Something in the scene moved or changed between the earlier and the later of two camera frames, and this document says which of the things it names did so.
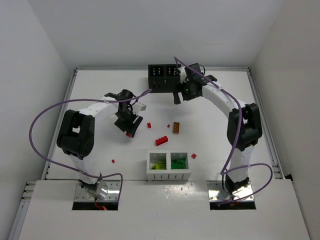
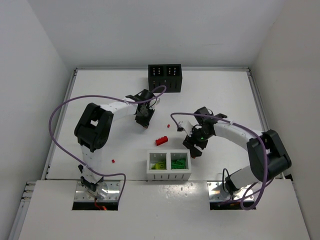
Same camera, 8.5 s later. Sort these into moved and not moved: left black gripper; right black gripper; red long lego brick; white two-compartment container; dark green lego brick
Moved: left black gripper; right black gripper
Not moved: dark green lego brick; red long lego brick; white two-compartment container
